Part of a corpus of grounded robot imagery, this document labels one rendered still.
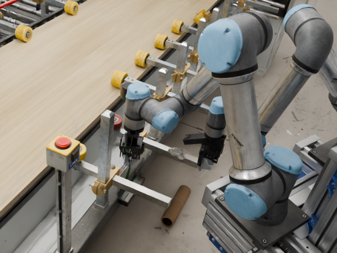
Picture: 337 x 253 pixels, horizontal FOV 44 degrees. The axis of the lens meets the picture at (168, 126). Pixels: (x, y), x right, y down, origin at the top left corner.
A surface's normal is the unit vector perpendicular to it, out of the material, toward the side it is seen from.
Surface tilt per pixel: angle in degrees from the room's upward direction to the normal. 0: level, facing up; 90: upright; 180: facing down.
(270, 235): 0
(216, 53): 83
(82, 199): 0
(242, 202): 97
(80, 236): 0
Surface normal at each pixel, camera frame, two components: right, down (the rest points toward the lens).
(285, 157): 0.23, -0.82
